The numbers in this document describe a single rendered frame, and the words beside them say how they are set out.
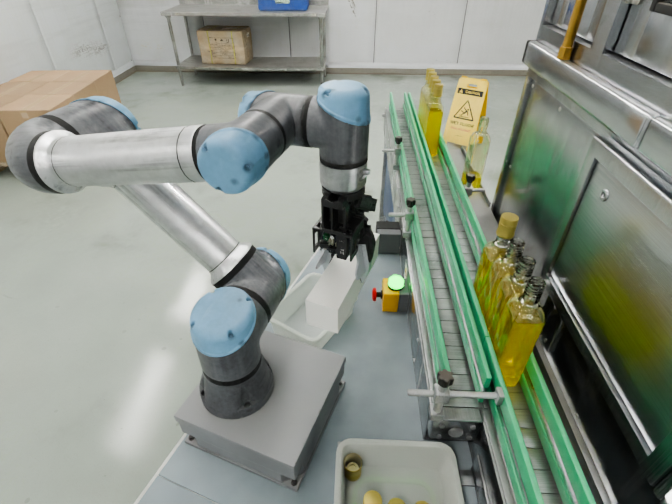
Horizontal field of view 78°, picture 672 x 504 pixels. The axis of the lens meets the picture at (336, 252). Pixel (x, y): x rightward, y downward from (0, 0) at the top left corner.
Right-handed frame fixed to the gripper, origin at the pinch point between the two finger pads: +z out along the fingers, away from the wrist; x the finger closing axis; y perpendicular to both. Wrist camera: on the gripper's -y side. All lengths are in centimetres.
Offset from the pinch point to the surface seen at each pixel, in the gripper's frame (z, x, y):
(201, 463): 34.2, -19.7, 30.5
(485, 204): 21, 23, -74
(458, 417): 20.6, 26.7, 9.5
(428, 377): 21.3, 19.6, 2.2
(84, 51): 61, -465, -334
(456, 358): 21.1, 24.3, -4.8
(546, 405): 13.7, 40.2, 6.0
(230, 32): 47, -321, -435
